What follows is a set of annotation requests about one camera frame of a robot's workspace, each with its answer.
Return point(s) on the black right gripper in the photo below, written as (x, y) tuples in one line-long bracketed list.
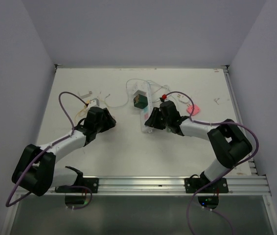
[(153, 122)]

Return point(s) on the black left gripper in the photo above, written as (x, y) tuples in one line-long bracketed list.
[(109, 122)]

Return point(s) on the white power strip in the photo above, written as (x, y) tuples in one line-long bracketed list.
[(146, 112)]

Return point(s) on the silver honor charger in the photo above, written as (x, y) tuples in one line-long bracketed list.
[(85, 95)]

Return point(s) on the dark green dragon charger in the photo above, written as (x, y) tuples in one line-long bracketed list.
[(140, 101)]

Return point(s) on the pink charger plug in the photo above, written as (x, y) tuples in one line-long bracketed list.
[(192, 109)]

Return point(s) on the white charger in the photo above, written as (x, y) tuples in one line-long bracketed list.
[(183, 99)]

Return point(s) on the white cube socket adapter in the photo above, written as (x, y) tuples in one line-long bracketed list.
[(139, 92)]

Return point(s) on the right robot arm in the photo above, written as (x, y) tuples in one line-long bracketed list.
[(228, 142)]

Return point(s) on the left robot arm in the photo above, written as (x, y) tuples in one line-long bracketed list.
[(36, 170)]

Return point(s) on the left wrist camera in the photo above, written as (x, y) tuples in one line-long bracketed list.
[(94, 103)]

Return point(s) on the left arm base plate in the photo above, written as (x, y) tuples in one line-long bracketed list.
[(87, 184)]

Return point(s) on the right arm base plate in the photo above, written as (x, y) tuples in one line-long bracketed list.
[(207, 186)]

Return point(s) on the aluminium front rail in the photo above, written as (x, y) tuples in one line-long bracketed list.
[(174, 185)]

